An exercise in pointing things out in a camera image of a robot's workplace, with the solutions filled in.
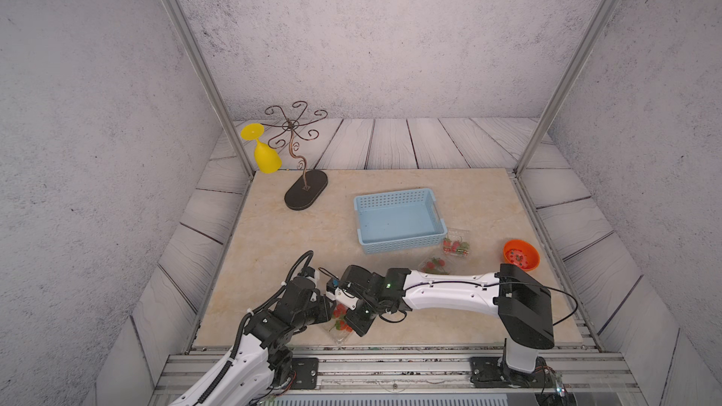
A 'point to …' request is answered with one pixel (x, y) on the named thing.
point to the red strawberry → (456, 247)
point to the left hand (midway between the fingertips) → (338, 306)
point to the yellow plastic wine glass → (267, 159)
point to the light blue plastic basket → (397, 221)
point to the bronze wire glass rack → (312, 181)
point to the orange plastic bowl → (521, 254)
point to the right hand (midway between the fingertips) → (349, 326)
